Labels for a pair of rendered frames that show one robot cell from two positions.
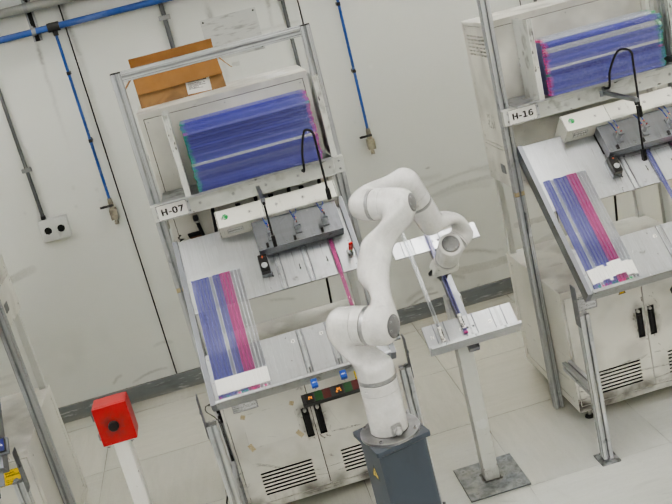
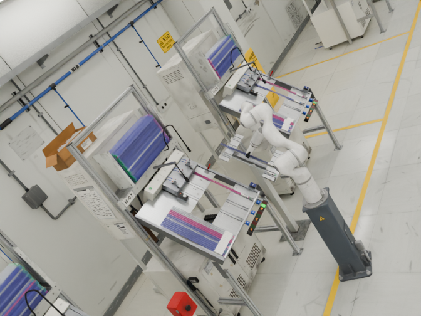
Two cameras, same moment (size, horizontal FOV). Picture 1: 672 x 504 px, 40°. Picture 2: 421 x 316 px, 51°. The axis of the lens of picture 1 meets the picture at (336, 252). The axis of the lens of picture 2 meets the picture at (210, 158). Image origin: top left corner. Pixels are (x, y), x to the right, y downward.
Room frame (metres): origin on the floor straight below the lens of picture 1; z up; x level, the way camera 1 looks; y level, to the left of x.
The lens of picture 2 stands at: (0.87, 1.95, 2.49)
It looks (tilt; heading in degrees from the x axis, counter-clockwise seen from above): 23 degrees down; 320
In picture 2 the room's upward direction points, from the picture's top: 34 degrees counter-clockwise
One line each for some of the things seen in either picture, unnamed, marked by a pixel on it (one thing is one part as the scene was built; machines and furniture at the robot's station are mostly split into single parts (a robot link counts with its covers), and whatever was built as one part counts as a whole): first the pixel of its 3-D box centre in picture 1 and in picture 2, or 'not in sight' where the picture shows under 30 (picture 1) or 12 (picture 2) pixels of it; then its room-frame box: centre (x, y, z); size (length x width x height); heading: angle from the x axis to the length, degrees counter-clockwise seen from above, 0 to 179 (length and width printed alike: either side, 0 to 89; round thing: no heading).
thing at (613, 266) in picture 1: (625, 254); (265, 128); (3.67, -1.19, 0.65); 1.01 x 0.73 x 1.29; 5
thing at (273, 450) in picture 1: (308, 404); (208, 263); (3.72, 0.28, 0.31); 0.70 x 0.65 x 0.62; 95
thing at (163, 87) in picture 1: (201, 67); (83, 133); (3.89, 0.35, 1.82); 0.68 x 0.30 x 0.20; 95
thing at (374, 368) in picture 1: (359, 343); (291, 168); (2.60, 0.00, 1.00); 0.19 x 0.12 x 0.24; 53
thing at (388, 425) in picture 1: (383, 405); (309, 189); (2.58, -0.03, 0.79); 0.19 x 0.19 x 0.18
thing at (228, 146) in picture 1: (251, 140); (138, 147); (3.60, 0.21, 1.52); 0.51 x 0.13 x 0.27; 95
